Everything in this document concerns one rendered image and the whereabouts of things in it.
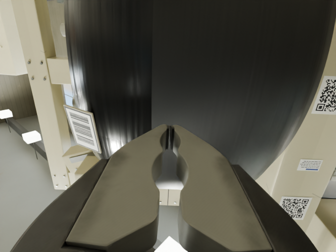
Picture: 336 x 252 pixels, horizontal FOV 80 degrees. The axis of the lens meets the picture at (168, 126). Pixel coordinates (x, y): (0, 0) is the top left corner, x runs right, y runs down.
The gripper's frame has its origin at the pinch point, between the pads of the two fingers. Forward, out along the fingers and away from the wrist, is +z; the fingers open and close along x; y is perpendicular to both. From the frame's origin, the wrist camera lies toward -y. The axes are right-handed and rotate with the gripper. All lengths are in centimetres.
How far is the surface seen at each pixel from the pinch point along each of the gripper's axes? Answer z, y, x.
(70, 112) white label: 9.2, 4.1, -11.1
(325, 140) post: 25.1, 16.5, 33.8
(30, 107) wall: 980, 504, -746
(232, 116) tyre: 7.3, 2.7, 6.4
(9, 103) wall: 919, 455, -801
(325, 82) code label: 26.5, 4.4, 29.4
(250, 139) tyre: 7.4, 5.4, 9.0
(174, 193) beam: 46, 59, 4
